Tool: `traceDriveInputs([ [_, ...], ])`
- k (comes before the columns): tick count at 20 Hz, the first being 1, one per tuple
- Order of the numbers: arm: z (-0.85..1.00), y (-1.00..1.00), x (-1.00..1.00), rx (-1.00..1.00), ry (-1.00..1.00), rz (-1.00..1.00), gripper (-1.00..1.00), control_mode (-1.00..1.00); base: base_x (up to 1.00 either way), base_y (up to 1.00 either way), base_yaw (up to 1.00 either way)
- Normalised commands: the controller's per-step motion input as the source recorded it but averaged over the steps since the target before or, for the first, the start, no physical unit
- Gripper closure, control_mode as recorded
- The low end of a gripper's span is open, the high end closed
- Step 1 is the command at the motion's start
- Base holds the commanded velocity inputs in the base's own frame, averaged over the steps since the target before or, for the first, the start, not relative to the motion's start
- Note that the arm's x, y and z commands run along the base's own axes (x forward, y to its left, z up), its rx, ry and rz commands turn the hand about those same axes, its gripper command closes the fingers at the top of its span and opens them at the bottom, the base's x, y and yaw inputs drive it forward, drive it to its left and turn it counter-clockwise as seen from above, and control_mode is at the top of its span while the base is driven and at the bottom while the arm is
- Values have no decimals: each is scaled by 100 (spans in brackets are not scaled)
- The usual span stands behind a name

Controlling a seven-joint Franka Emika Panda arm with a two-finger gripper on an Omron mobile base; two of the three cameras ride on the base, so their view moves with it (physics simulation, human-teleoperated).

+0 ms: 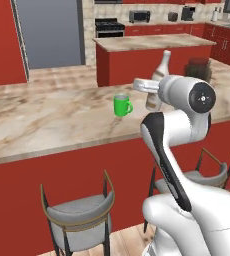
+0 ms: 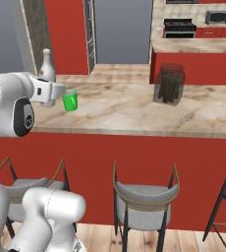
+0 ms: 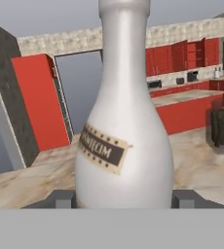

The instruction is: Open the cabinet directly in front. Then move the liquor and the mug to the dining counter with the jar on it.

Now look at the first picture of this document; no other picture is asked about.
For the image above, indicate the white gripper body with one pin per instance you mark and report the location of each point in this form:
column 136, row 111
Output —
column 145, row 85

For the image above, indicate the red dining counter base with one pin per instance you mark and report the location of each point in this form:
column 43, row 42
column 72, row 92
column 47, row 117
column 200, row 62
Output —
column 70, row 166

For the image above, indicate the red tall cabinet panel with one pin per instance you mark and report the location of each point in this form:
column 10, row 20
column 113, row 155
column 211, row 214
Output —
column 2, row 40

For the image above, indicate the pale liquor bottle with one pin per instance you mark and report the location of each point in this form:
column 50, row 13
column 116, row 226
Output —
column 163, row 68

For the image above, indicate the dark toaster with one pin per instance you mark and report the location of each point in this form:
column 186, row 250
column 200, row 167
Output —
column 173, row 16

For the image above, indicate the green mug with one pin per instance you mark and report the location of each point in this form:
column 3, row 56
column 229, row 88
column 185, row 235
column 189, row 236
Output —
column 121, row 106

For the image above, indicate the black and steel stove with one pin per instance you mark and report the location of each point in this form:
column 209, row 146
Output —
column 109, row 28

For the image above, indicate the dark brown jar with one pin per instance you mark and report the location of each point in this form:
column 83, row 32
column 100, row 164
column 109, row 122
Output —
column 197, row 68

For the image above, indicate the red base cabinet run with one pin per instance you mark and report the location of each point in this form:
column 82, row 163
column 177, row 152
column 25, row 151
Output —
column 225, row 43
column 163, row 29

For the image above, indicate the red wall cabinet run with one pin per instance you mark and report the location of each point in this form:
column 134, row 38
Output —
column 160, row 1

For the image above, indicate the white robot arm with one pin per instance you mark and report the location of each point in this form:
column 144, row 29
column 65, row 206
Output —
column 187, row 130

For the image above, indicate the red kitchen island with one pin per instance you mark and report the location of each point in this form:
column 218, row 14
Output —
column 133, row 63

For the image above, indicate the white paper towel roll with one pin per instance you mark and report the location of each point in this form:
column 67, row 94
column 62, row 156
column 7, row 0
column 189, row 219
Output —
column 215, row 15

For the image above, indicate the grey fridge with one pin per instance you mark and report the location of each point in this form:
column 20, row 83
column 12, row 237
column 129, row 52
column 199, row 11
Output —
column 48, row 33

